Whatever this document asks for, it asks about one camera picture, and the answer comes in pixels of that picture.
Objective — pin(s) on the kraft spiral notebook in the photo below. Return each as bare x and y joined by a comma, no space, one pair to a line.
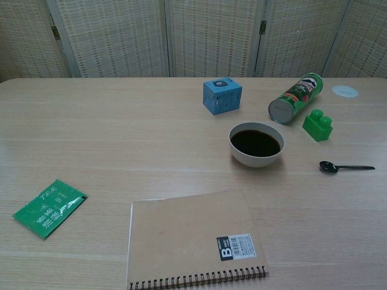
187,238

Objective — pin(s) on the black plastic spoon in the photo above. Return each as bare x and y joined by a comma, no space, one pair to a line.
327,167

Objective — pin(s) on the white cup of black coffee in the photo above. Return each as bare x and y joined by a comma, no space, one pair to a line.
256,145

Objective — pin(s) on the green Pringles can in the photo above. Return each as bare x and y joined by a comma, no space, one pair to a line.
297,96

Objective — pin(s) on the white round table grommet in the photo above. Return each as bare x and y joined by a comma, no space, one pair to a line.
344,91

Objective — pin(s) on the woven folding screen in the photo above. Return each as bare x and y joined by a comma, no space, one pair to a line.
121,36

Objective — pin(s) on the green toy brick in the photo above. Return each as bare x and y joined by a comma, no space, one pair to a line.
317,128

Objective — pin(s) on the blue cardboard box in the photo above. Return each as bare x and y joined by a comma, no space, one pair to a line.
222,96

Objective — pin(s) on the green tea packet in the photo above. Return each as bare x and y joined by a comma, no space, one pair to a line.
48,208

